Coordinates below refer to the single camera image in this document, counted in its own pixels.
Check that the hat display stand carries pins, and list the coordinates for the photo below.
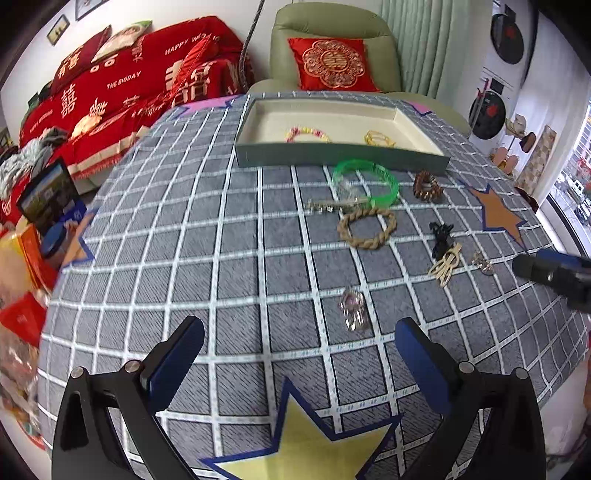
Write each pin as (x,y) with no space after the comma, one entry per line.
(515,138)

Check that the orange box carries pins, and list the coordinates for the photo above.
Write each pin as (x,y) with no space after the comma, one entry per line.
(23,258)

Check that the green translucent bangle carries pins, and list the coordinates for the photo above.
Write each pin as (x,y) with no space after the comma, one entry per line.
(360,163)

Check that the green jewelry tray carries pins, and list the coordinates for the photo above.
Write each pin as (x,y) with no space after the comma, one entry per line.
(323,154)

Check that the yellow star sticker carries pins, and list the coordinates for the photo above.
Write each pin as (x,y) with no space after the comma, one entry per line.
(300,447)

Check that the blue jar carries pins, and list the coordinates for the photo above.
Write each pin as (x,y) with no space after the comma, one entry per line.
(55,240)

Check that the white pillow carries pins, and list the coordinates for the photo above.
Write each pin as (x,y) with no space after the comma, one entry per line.
(120,41)

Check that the beige hair clip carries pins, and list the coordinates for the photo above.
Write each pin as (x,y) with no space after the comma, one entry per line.
(444,267)

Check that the grey clothing pile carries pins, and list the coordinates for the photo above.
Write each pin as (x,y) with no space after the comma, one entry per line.
(27,161)

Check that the white dryer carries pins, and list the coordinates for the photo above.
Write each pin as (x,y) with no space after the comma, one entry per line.
(508,37)

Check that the small metal earrings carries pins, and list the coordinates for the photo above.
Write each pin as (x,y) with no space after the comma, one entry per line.
(482,265)

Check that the red bag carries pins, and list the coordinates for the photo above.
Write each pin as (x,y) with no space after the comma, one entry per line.
(21,316)

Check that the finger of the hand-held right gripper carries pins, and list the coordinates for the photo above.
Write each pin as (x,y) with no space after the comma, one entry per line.
(565,258)
(535,271)

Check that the tablet screen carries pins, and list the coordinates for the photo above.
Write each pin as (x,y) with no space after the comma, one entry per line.
(46,194)

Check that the green curtain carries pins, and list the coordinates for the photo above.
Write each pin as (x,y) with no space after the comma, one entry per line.
(434,46)

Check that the red pillow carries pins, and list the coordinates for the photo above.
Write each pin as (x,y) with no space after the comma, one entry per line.
(76,62)

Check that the clear pink hair clip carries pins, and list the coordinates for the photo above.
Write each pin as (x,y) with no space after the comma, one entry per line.
(353,302)

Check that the brown hair claw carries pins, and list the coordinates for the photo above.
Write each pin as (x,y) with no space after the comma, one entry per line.
(422,184)

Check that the green armchair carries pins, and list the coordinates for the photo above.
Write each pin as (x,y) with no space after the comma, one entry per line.
(332,23)

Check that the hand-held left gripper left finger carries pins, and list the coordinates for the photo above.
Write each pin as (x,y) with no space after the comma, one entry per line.
(175,364)

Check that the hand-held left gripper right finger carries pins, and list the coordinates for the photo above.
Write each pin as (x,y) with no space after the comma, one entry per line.
(422,364)

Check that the red printed blanket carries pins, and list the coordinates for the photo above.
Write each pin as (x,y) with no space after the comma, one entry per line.
(138,69)

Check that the red broom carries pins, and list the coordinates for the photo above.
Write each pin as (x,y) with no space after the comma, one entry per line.
(482,92)

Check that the black hair claw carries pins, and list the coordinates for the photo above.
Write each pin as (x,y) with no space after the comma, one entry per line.
(441,233)

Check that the white washing machine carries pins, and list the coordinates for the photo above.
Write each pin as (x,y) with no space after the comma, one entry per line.
(489,110)

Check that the red embroidered cushion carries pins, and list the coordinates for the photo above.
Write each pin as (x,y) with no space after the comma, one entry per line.
(330,62)

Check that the orange star sticker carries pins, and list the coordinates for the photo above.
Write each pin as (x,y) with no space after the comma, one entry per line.
(496,212)

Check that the small picture frame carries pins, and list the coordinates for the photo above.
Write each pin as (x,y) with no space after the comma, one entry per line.
(58,28)

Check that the pink star sticker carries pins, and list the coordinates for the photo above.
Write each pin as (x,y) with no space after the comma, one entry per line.
(422,110)
(203,105)

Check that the grey checked tablecloth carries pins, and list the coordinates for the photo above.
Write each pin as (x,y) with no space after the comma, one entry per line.
(231,277)

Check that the checked wooden panel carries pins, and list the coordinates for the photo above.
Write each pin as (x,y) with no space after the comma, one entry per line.
(540,157)

